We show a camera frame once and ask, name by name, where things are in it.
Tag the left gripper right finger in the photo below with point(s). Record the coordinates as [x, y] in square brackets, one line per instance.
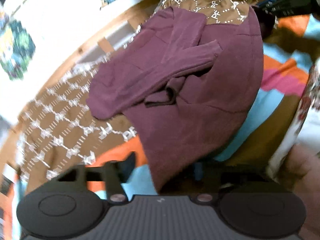
[209, 179]

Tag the floral white pillow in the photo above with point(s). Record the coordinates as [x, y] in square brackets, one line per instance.
[309, 100]

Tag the brown patterned PF duvet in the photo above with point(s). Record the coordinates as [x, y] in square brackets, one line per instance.
[59, 130]

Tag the green cartoon wall poster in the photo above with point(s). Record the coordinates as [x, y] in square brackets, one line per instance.
[17, 47]

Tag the wooden bed frame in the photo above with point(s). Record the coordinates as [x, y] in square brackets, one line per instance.
[132, 12]

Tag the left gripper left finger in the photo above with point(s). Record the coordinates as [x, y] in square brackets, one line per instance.
[112, 174]

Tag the maroon long-sleeve shirt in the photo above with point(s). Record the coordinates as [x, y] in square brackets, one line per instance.
[187, 86]

